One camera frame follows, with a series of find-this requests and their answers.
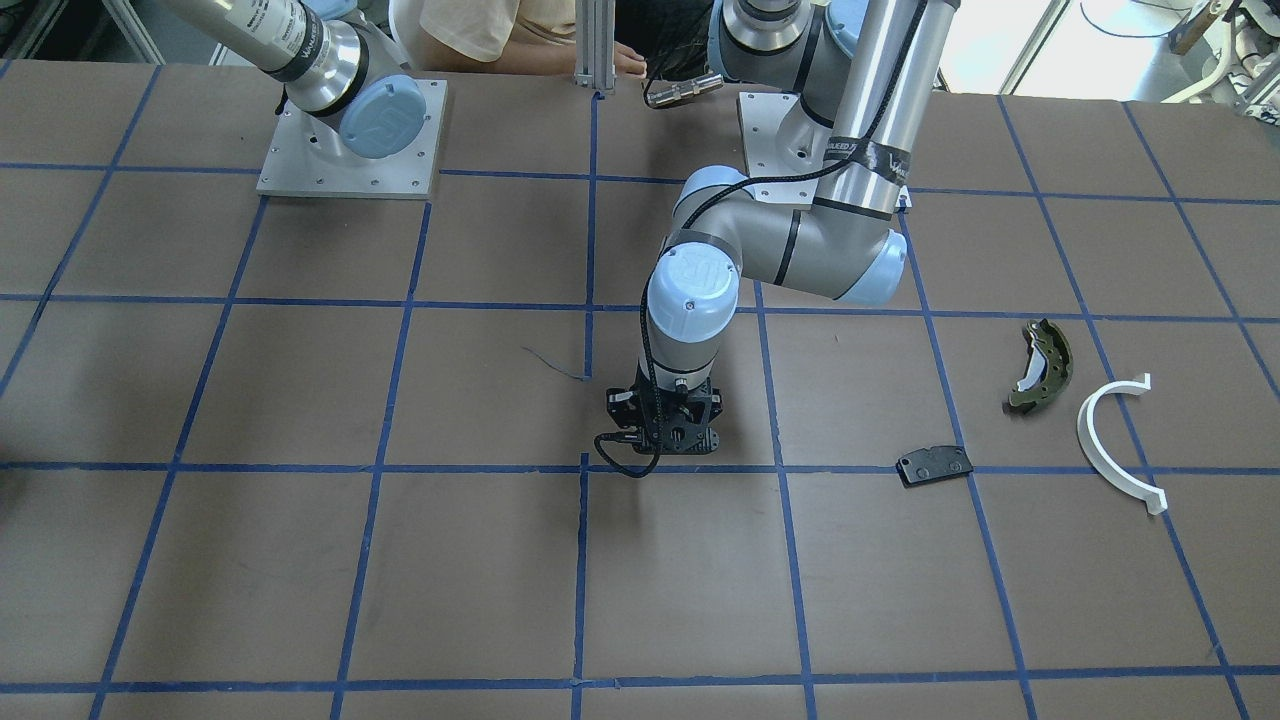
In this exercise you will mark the aluminium frame post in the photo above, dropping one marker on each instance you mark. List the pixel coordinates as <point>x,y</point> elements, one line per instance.
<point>594,46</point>

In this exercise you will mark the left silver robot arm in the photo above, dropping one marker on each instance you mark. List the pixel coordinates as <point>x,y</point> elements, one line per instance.
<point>829,139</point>

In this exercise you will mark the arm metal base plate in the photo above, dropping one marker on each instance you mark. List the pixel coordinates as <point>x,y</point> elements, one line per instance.
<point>780,139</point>
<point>307,160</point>

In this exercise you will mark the olive green brake shoe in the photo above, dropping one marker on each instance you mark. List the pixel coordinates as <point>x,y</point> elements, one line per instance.
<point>1049,368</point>

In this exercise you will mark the person in beige shirt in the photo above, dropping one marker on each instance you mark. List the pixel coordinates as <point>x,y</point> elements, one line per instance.
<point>518,38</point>

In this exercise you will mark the black brake pad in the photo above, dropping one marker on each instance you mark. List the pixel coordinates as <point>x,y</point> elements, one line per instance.
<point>924,466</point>

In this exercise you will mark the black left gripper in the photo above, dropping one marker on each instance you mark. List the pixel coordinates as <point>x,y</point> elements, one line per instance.
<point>621,405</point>

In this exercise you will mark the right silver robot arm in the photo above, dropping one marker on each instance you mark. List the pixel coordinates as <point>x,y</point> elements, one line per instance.
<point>333,63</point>

